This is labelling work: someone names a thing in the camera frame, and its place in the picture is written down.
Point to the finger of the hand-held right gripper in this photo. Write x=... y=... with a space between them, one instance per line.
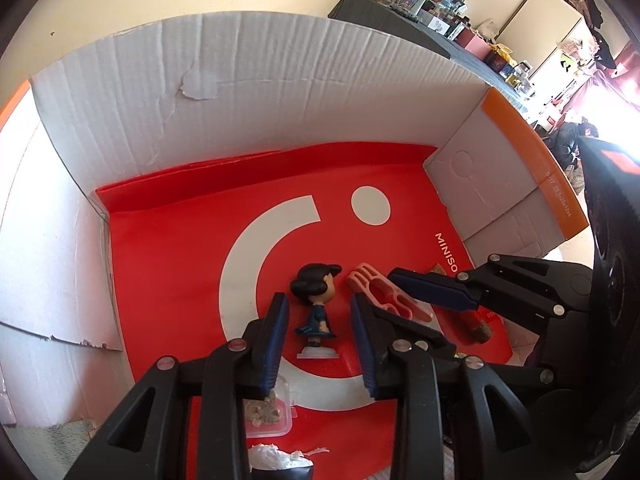
x=415 y=327
x=435 y=287

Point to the clear plastic box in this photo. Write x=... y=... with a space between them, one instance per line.
x=281 y=420

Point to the row of small bottles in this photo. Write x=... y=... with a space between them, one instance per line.
x=425 y=2

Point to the orange cardboard box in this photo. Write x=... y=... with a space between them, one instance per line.
x=250 y=85

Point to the pink curtain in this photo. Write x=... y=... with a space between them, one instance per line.
x=610 y=80

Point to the blue fleece blanket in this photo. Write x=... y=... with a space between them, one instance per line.
x=45 y=450

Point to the black cylindrical container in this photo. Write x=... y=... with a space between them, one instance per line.
x=280 y=474

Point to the red cylinder with bark ends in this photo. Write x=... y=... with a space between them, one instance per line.
x=475 y=330

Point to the white refrigerator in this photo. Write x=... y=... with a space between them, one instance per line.
x=545 y=30

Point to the red paper bag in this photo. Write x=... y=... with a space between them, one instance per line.
x=175 y=260

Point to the pink storage box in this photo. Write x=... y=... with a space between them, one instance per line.
x=479 y=40

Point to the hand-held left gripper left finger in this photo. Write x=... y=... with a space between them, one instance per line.
x=272 y=340

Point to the dark-haired girl figurine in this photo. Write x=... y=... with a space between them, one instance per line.
x=312 y=287

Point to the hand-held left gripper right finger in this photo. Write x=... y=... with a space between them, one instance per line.
x=362 y=347

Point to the pink plastic clip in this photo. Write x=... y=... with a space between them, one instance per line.
x=370 y=282

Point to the cloth-covered side table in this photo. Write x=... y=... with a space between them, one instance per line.
x=400 y=25

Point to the black bags on wardrobe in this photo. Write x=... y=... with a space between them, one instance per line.
x=600 y=25

